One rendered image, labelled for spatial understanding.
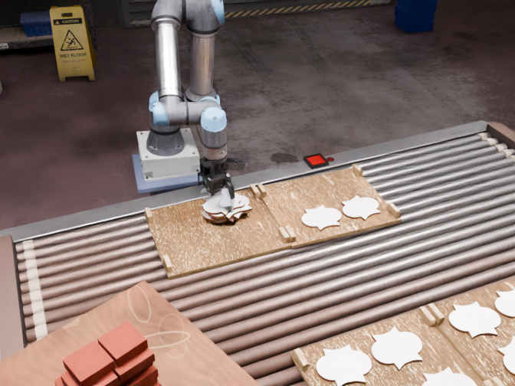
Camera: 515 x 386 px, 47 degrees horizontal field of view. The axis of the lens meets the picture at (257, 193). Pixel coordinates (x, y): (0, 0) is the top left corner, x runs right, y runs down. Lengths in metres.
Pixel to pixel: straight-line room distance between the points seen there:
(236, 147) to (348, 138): 0.83
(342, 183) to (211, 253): 0.61
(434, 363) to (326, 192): 0.79
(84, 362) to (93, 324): 0.44
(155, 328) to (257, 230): 0.59
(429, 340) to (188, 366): 0.66
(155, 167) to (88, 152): 2.03
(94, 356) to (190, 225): 0.93
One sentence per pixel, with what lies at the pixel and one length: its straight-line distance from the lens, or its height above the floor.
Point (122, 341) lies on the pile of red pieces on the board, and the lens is 1.17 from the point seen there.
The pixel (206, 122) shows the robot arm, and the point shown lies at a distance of 1.79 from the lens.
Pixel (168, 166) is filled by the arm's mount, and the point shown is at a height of 0.93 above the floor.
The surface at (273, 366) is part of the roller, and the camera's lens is 1.61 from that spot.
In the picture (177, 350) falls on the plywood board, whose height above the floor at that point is 1.04.
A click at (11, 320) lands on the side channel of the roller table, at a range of 1.80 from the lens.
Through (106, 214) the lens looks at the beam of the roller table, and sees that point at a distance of 2.15.
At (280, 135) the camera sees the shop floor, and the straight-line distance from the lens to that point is 4.38.
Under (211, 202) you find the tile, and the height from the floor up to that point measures 0.99.
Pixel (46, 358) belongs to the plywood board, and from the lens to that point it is 1.55.
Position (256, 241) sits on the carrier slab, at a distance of 1.93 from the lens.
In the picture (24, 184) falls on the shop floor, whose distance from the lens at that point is 4.13.
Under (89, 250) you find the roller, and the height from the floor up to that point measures 0.92.
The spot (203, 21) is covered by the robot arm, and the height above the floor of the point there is 1.51.
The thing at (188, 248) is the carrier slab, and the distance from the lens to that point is 1.92.
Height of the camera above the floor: 2.18
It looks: 36 degrees down
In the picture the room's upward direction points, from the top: straight up
